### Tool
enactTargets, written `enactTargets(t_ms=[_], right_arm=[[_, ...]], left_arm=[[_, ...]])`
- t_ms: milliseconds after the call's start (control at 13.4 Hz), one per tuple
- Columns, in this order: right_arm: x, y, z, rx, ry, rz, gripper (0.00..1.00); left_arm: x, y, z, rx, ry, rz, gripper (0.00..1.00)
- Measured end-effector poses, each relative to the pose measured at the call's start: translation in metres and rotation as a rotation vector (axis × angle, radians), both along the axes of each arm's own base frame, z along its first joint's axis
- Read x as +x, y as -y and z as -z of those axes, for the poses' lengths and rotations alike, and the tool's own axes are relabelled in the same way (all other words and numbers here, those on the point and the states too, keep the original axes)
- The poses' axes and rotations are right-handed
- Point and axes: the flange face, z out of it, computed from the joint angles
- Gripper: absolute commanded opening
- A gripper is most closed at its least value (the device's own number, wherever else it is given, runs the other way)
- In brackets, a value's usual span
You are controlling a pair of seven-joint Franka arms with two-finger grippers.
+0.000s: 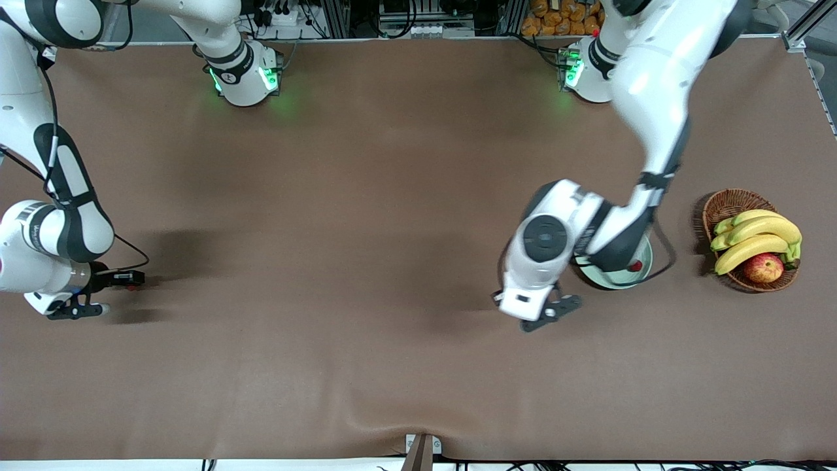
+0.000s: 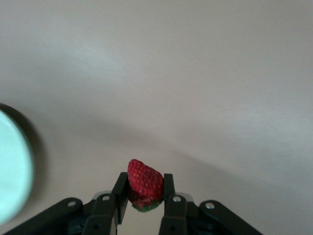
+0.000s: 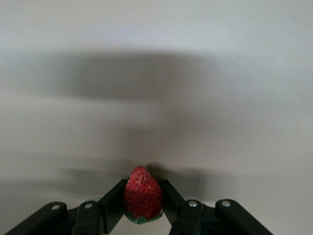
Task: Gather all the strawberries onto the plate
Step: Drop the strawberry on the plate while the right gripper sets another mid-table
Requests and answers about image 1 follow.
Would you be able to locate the mint green round plate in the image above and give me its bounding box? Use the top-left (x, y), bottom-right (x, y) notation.
top-left (574, 234), bottom-right (653, 290)

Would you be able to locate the brown wicker basket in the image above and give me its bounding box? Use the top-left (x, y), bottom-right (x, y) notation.
top-left (702, 188), bottom-right (800, 293)

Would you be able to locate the yellow banana bunch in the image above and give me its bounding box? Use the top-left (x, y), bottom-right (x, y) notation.
top-left (710, 209), bottom-right (803, 276)

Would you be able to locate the red yellow apple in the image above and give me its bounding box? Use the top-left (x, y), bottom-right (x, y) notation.
top-left (743, 253), bottom-right (785, 284)

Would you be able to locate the pile of orange bread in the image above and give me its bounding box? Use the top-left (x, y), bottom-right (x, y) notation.
top-left (521, 0), bottom-right (606, 37)

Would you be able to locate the white power strip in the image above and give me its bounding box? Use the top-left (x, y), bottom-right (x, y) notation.
top-left (258, 5), bottom-right (303, 28)

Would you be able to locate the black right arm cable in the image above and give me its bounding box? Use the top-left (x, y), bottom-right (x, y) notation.
top-left (0, 39), bottom-right (151, 272)

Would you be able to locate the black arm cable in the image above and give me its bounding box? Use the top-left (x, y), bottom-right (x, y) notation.
top-left (0, 39), bottom-right (151, 272)
top-left (497, 170), bottom-right (677, 288)

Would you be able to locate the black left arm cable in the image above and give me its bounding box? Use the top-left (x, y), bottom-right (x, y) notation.
top-left (497, 170), bottom-right (677, 288)

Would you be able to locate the metal table edge bracket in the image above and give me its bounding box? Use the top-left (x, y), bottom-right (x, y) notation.
top-left (404, 433), bottom-right (443, 471)

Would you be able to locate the aluminium frame rail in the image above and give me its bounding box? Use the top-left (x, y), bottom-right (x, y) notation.
top-left (781, 0), bottom-right (837, 53)

